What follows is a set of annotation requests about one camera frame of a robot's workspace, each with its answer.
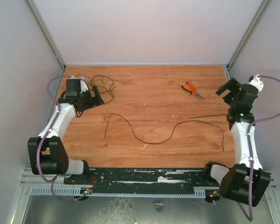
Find black wire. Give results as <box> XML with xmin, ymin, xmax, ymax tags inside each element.
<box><xmin>76</xmin><ymin>74</ymin><xmax>117</xmax><ymax>105</ymax></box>
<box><xmin>104</xmin><ymin>113</ymin><xmax>225</xmax><ymax>153</ymax></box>

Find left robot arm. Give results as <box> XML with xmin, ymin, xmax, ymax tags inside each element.
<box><xmin>28</xmin><ymin>77</ymin><xmax>104</xmax><ymax>184</ymax></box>

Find orange handled pliers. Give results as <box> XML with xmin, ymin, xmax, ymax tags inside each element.
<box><xmin>181</xmin><ymin>82</ymin><xmax>203</xmax><ymax>99</ymax></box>

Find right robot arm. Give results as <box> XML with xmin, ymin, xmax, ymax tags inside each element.
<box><xmin>202</xmin><ymin>75</ymin><xmax>271</xmax><ymax>207</ymax></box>

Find black zip tie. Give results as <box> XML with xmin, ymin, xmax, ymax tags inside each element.
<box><xmin>188</xmin><ymin>114</ymin><xmax>227</xmax><ymax>119</ymax></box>

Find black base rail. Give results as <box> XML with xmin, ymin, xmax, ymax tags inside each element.
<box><xmin>63</xmin><ymin>168</ymin><xmax>219</xmax><ymax>195</ymax></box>

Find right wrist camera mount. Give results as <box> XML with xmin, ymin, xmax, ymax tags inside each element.
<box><xmin>248</xmin><ymin>74</ymin><xmax>264</xmax><ymax>92</ymax></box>

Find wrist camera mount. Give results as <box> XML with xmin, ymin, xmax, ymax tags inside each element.
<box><xmin>248</xmin><ymin>74</ymin><xmax>264</xmax><ymax>92</ymax></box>
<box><xmin>70</xmin><ymin>76</ymin><xmax>90</xmax><ymax>93</ymax></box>

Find grey slotted cable duct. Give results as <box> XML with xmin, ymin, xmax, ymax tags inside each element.
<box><xmin>29</xmin><ymin>186</ymin><xmax>206</xmax><ymax>199</ymax></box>

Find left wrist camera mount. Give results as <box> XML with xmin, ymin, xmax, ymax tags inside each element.
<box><xmin>70</xmin><ymin>76</ymin><xmax>90</xmax><ymax>93</ymax></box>

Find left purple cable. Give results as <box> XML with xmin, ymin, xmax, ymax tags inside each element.
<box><xmin>36</xmin><ymin>75</ymin><xmax>91</xmax><ymax>203</ymax></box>

